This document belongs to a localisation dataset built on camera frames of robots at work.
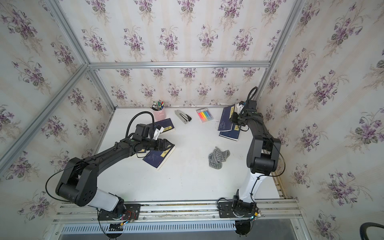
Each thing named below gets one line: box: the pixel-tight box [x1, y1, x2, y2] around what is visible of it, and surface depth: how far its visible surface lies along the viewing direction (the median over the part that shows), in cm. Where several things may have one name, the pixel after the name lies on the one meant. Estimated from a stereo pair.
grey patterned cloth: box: [208, 146, 231, 170], surface depth 90 cm
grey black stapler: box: [174, 109, 192, 124], surface depth 113 cm
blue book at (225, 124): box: [217, 103, 236, 132], surface depth 100 cm
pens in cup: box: [150, 101, 165, 111], surface depth 109 cm
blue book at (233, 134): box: [219, 123, 241, 142], surface depth 103 cm
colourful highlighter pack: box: [196, 107, 214, 123], surface depth 117 cm
